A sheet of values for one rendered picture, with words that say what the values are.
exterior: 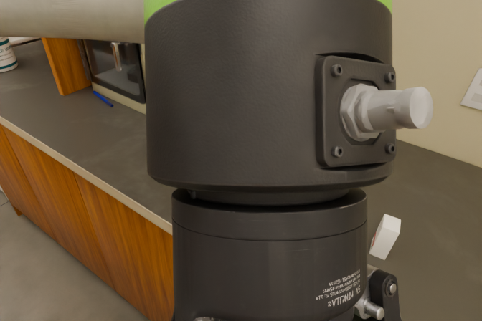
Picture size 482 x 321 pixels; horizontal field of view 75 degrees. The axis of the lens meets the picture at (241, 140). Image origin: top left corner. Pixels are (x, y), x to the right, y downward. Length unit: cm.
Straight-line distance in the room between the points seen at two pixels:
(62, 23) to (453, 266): 82
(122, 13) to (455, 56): 97
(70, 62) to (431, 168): 127
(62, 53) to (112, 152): 48
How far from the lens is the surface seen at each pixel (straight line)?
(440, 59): 110
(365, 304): 18
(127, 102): 121
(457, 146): 120
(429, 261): 83
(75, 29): 25
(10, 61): 168
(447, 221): 95
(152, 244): 101
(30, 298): 195
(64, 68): 134
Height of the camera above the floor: 153
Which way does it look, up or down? 36 degrees down
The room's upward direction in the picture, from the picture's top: 3 degrees clockwise
